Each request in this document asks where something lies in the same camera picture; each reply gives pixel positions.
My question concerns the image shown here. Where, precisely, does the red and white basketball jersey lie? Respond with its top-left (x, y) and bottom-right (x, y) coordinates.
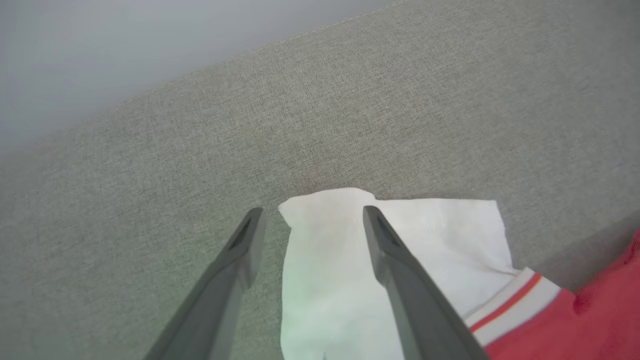
top-left (277, 187), bottom-right (640, 360)

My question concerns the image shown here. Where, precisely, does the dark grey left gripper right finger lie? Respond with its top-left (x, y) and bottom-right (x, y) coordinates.
top-left (363, 205), bottom-right (491, 360)

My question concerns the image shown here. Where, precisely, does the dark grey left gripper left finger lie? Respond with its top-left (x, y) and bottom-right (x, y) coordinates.
top-left (142, 207), bottom-right (268, 360)

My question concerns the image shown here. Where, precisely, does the grey fabric sofa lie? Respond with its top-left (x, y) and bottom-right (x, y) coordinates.
top-left (0, 0), bottom-right (640, 360)

